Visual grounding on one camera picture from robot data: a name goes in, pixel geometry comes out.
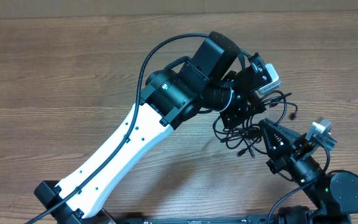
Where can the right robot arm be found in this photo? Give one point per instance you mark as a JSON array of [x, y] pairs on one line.
[[333, 192]]

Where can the cardboard board backdrop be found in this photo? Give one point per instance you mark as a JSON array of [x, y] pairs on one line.
[[18, 9]]

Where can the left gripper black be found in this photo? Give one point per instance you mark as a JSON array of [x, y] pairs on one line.
[[250, 105]]

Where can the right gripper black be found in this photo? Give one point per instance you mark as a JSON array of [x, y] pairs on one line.
[[276, 149]]

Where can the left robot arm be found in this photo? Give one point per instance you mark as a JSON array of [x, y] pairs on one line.
[[219, 77]]

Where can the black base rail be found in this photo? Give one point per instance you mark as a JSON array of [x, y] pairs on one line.
[[250, 219]]

